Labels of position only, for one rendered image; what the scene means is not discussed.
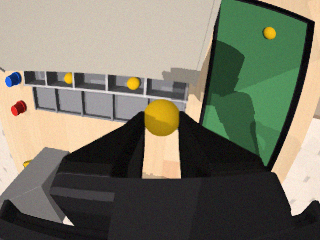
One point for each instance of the blue plug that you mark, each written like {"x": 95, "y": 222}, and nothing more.
{"x": 13, "y": 79}

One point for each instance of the green tray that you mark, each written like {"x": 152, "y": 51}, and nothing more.
{"x": 256, "y": 83}

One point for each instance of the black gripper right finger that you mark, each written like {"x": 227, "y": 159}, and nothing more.
{"x": 212, "y": 154}

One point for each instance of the yellow marble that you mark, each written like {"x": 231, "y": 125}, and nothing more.
{"x": 68, "y": 78}
{"x": 161, "y": 117}
{"x": 269, "y": 33}
{"x": 133, "y": 83}

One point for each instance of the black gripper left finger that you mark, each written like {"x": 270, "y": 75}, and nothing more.
{"x": 111, "y": 153}

